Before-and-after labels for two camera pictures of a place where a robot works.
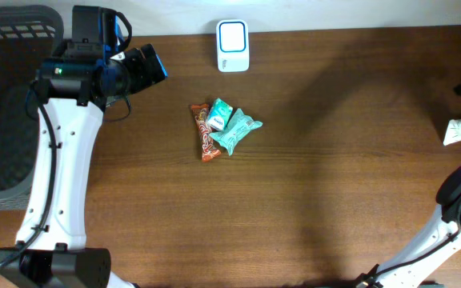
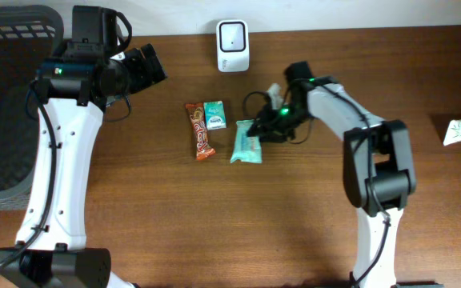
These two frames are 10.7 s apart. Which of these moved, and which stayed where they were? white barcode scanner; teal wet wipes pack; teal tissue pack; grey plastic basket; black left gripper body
Moved: teal tissue pack; teal wet wipes pack
Stayed: black left gripper body; white barcode scanner; grey plastic basket
